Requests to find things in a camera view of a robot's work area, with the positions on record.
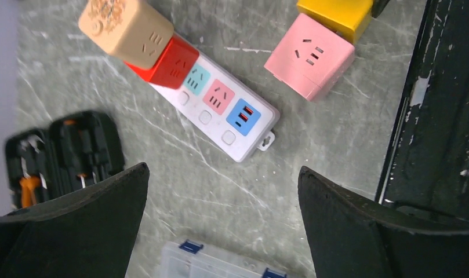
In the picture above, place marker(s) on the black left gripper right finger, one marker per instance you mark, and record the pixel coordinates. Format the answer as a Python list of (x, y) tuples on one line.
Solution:
[(352, 236)]

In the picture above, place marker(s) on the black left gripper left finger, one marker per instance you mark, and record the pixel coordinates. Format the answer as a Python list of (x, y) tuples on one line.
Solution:
[(87, 233)]

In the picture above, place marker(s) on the black plastic tool case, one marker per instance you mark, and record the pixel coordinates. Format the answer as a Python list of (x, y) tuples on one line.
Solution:
[(75, 151)]

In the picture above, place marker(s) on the white multicolour power strip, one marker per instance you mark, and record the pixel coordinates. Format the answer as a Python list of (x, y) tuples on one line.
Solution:
[(229, 113)]

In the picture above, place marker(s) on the pink cube socket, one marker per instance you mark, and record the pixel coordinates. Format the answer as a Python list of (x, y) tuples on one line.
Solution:
[(310, 58)]

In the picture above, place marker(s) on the yellow cube socket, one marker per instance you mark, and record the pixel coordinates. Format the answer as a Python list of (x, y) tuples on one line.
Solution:
[(348, 18)]

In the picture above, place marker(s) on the clear plastic screw box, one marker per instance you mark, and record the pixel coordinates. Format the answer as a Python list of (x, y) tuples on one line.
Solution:
[(188, 258)]

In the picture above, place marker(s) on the red cube adapter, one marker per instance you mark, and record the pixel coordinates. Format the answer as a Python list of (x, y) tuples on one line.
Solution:
[(172, 66)]

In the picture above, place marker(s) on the beige cube adapter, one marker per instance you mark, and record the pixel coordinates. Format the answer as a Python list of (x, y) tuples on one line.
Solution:
[(130, 30)]

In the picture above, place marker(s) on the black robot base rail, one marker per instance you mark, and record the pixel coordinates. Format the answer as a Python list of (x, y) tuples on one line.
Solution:
[(426, 169)]

